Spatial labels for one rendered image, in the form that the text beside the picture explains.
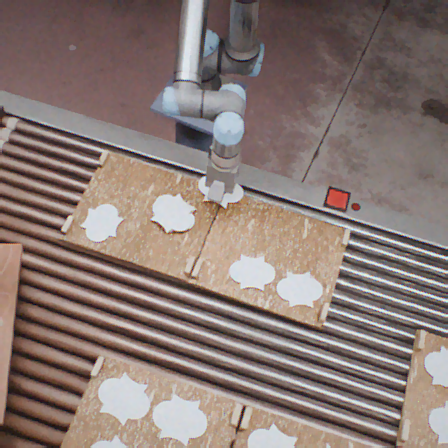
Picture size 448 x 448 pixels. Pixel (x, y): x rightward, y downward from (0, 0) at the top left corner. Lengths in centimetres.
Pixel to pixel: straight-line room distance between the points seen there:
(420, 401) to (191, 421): 63
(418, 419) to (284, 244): 63
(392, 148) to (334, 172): 37
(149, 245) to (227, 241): 24
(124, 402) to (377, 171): 209
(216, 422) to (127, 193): 76
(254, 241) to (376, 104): 190
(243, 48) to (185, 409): 112
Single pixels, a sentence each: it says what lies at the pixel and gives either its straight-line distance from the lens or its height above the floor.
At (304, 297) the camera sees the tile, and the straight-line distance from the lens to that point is 193.
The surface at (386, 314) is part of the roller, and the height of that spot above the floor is 92.
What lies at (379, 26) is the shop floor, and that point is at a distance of 421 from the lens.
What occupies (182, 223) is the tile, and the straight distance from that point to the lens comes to 198.
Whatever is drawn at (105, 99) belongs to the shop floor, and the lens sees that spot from 358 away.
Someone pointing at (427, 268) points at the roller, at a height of 91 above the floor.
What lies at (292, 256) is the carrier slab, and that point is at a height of 94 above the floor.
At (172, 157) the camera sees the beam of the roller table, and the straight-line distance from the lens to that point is 218.
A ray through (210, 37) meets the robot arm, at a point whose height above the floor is 114.
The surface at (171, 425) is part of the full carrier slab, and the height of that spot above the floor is 95.
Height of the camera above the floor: 266
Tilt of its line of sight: 59 degrees down
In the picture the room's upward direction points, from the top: 9 degrees clockwise
